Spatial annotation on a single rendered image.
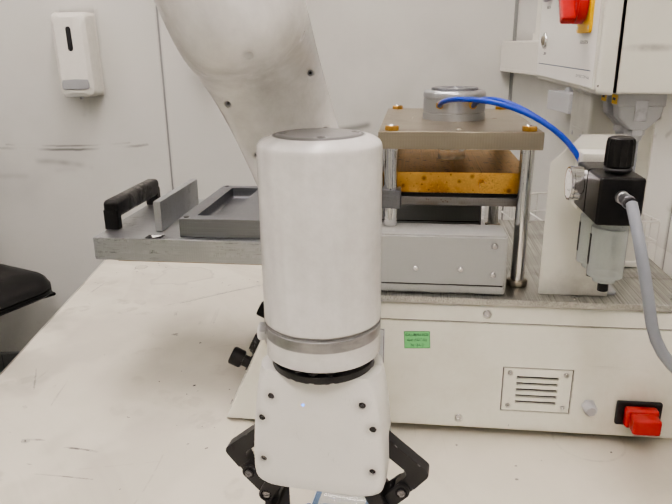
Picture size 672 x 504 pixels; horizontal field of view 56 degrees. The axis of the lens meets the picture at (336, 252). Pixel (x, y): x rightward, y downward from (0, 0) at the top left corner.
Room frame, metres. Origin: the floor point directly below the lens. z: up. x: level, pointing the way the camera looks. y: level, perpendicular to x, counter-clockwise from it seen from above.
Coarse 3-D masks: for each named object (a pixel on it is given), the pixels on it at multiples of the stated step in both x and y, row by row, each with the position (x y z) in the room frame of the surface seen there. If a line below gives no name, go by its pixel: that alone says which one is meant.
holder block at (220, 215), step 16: (224, 192) 0.93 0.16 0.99; (240, 192) 0.96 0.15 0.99; (256, 192) 0.93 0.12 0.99; (192, 208) 0.83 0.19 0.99; (208, 208) 0.84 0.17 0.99; (224, 208) 0.89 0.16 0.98; (240, 208) 0.83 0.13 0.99; (256, 208) 0.83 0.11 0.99; (192, 224) 0.78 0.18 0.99; (208, 224) 0.78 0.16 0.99; (224, 224) 0.77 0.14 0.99; (240, 224) 0.77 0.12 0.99; (256, 224) 0.77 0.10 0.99
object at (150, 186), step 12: (156, 180) 0.96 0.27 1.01; (132, 192) 0.87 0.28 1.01; (144, 192) 0.91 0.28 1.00; (156, 192) 0.95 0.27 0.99; (108, 204) 0.82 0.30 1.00; (120, 204) 0.83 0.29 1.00; (132, 204) 0.86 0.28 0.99; (108, 216) 0.82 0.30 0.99; (120, 216) 0.82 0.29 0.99; (108, 228) 0.82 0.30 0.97; (120, 228) 0.82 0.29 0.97
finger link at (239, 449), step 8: (248, 432) 0.43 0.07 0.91; (232, 440) 0.44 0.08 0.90; (240, 440) 0.43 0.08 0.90; (248, 440) 0.43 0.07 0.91; (232, 448) 0.44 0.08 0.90; (240, 448) 0.43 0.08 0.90; (248, 448) 0.43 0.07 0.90; (232, 456) 0.44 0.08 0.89; (240, 456) 0.44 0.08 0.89; (248, 456) 0.44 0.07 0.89; (240, 464) 0.43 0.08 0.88
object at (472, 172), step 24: (408, 168) 0.76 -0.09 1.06; (432, 168) 0.76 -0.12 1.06; (456, 168) 0.76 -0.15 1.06; (480, 168) 0.76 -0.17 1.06; (504, 168) 0.76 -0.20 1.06; (408, 192) 0.75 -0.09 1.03; (432, 192) 0.74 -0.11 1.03; (456, 192) 0.74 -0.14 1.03; (480, 192) 0.73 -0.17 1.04; (504, 192) 0.73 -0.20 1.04
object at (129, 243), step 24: (168, 192) 0.86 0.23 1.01; (192, 192) 0.93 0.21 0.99; (144, 216) 0.89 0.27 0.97; (168, 216) 0.83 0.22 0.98; (96, 240) 0.78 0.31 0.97; (120, 240) 0.78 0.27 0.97; (144, 240) 0.78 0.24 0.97; (168, 240) 0.77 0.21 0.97; (192, 240) 0.77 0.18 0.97; (216, 240) 0.76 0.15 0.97; (240, 240) 0.76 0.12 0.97; (240, 264) 0.78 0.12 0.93
